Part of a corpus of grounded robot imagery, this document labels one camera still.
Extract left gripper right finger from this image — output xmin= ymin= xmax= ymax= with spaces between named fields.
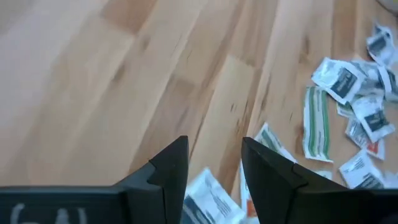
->
xmin=242 ymin=137 xmax=346 ymax=224

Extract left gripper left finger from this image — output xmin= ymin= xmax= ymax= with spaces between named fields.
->
xmin=116 ymin=136 xmax=190 ymax=224

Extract white wipe packet dark label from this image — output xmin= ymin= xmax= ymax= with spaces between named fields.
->
xmin=351 ymin=93 xmax=396 ymax=143
xmin=312 ymin=57 xmax=368 ymax=105
xmin=366 ymin=23 xmax=397 ymax=66
xmin=182 ymin=167 xmax=246 ymax=224
xmin=338 ymin=149 xmax=386 ymax=190
xmin=377 ymin=65 xmax=398 ymax=102

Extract white red-print packet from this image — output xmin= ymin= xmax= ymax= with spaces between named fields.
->
xmin=239 ymin=161 xmax=261 ymax=224
xmin=345 ymin=118 xmax=386 ymax=161

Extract green striped bandage wrapper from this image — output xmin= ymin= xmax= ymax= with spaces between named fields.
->
xmin=303 ymin=86 xmax=334 ymax=163
xmin=337 ymin=101 xmax=355 ymax=118
xmin=254 ymin=122 xmax=299 ymax=164

